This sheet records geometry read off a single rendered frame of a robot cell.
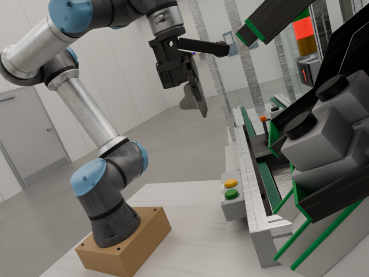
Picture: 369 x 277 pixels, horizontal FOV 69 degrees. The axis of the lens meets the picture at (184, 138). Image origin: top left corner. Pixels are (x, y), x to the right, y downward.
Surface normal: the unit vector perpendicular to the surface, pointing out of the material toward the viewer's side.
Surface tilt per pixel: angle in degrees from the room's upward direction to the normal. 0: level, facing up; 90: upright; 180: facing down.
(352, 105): 103
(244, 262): 0
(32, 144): 90
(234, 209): 90
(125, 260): 90
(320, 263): 90
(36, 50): 119
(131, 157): 70
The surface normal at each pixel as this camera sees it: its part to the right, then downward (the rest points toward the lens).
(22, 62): -0.28, 0.78
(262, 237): -0.13, 0.30
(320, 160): -0.57, 0.59
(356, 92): 0.43, -0.33
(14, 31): 0.80, -0.14
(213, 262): -0.33, -0.91
